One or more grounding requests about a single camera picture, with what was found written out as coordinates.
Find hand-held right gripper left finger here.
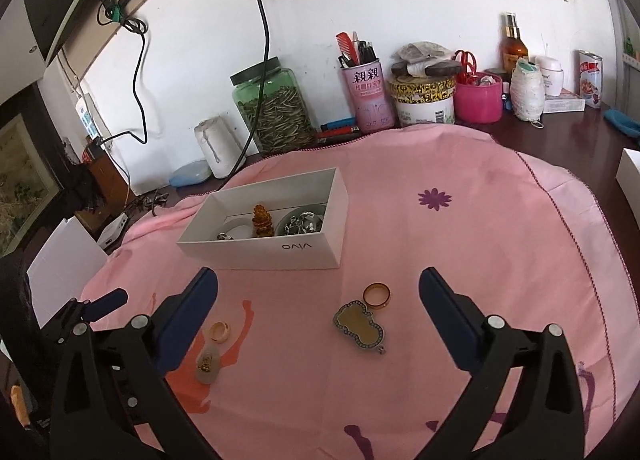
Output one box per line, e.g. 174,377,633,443
49,266,221,460

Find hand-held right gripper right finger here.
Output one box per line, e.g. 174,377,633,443
418,266,587,460

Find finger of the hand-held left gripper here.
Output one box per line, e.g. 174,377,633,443
39,288,129,347

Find beige ring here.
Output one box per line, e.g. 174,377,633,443
207,321,235,344

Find jade pendant gold figure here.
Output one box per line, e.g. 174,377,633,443
195,346,224,385

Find gold ring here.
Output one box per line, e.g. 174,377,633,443
362,283,392,311

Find amber pendant silver frame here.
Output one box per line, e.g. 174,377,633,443
333,300,389,356

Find white cardboard box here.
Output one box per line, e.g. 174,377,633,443
176,167,351,271

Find pale grey jade bangle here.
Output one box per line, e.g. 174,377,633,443
219,219,254,241

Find amber bead ornament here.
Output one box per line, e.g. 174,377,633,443
251,205,275,240

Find silver rings cluster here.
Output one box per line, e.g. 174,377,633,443
284,212,322,234

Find person's left forearm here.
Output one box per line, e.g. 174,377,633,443
10,384,32,428

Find white cardboard sheet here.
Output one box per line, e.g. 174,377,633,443
26,217,108,328

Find pink printed cloth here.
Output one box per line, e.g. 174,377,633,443
75,124,640,460

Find small white router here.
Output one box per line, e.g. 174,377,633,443
96,214,132,248

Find brown framed picture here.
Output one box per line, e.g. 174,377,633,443
0,112,62,257

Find blue oval case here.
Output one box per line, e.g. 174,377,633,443
168,160,213,188

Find white thread spool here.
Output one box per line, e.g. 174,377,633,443
194,116,247,179

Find white power strip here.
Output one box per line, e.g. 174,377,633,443
74,92,113,142

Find white round woven tin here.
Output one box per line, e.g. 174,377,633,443
387,75,457,128

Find pink round container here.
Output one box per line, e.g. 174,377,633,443
454,71,503,123

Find white box with dark edge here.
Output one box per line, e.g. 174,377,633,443
615,147,640,223

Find green glass jar of seeds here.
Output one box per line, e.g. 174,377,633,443
231,57,317,157

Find pink cylindrical can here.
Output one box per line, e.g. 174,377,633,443
341,58,391,135

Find white thread ball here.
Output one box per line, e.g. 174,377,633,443
510,59,546,124

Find flat white carton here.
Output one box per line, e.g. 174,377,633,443
542,87,586,114

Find wrapped bundle with wooden block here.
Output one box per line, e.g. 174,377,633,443
391,41,463,79

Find red scissors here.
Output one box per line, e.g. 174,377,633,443
455,50,479,77

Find white cream jar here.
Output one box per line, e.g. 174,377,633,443
530,56,565,97

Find red and white can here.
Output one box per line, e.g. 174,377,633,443
579,50,605,108

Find amber spray bottle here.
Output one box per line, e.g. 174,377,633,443
501,12,530,73

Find black pens bunch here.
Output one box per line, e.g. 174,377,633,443
350,30,377,67

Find red comb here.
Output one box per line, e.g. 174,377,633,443
336,31,358,67

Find black power cable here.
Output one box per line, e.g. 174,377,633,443
96,0,151,147

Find black hanging cable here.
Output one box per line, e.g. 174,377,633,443
227,0,272,187

